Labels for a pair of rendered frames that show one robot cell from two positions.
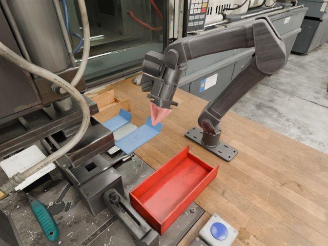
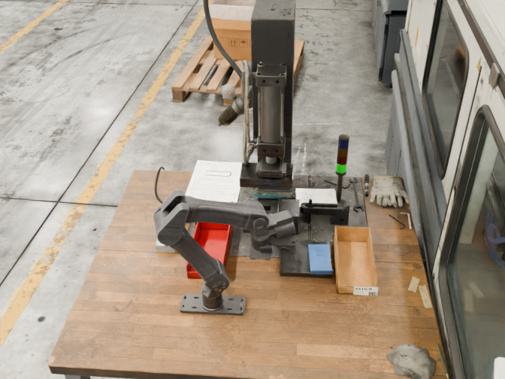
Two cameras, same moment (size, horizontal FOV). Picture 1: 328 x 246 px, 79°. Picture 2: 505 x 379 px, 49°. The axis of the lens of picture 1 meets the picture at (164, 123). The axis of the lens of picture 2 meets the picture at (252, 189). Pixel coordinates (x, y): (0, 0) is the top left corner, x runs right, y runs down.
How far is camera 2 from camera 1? 191 cm
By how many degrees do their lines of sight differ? 97
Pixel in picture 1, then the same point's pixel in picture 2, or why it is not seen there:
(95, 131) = (248, 174)
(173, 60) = not seen: hidden behind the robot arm
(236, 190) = (166, 277)
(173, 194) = (209, 247)
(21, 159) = (325, 196)
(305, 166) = (109, 334)
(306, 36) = not seen: outside the picture
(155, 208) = (213, 236)
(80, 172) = (267, 202)
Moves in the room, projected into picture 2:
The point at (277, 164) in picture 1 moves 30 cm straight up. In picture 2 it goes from (137, 321) to (121, 247)
